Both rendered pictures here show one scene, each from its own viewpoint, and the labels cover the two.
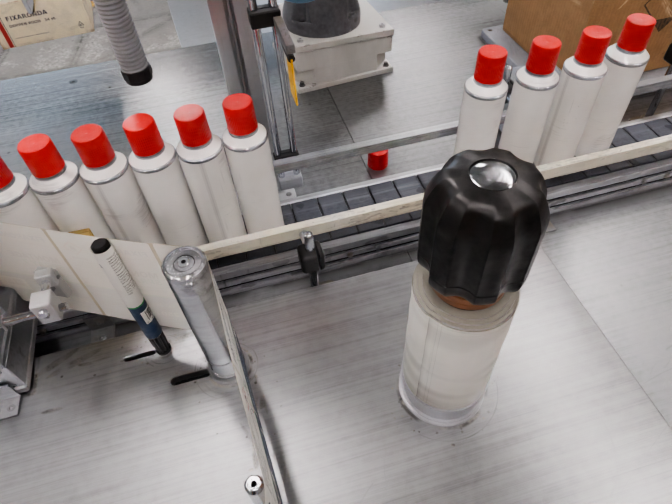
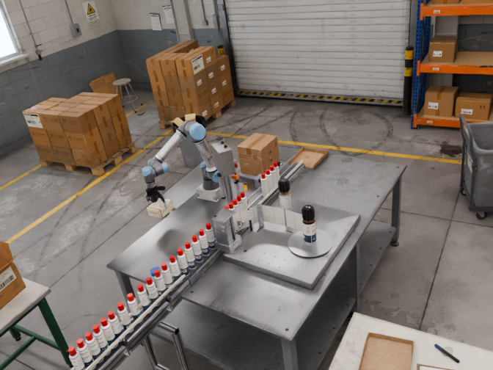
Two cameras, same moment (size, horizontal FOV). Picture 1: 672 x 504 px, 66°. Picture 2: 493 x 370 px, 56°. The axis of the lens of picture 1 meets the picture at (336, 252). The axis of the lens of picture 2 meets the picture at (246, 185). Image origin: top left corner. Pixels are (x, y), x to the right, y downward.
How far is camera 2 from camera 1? 301 cm
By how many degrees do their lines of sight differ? 36
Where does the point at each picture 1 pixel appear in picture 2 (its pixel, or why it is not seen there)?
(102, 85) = (172, 222)
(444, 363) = (287, 202)
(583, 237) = not seen: hidden behind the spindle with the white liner
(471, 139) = (265, 186)
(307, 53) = (216, 192)
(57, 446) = (252, 242)
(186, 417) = (263, 232)
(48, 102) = (166, 230)
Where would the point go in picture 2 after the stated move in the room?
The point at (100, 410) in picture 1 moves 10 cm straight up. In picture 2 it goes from (252, 238) to (251, 226)
